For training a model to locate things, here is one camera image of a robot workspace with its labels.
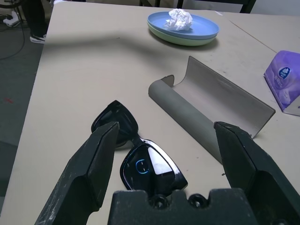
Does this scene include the purple tissue pack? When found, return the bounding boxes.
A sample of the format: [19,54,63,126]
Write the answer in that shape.
[263,50,300,117]

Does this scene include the black floor cable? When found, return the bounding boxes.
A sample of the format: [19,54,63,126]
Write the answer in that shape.
[0,21,26,60]

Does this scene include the green plastic plate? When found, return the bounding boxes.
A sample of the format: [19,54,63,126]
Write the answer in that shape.
[147,23,218,46]

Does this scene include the white tissue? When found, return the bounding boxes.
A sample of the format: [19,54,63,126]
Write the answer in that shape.
[163,8,194,32]

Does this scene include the black sunglasses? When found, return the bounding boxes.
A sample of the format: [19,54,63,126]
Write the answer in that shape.
[90,100,188,197]

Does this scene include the grey glasses case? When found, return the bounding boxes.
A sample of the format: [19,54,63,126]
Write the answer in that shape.
[148,55,277,165]

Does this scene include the person leg black trousers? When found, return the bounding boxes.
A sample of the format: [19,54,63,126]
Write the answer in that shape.
[23,0,47,38]

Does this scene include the blue plastic plate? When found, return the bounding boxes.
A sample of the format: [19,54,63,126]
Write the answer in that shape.
[147,11,220,39]

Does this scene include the black white sneaker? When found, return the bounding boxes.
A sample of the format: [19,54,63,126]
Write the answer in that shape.
[30,34,47,44]

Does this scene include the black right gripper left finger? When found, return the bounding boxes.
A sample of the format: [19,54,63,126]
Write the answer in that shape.
[34,121,120,225]

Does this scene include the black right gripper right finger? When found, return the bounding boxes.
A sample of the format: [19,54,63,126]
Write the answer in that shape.
[213,121,300,225]

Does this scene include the white power strip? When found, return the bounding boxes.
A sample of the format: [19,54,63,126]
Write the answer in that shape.
[3,11,22,26]

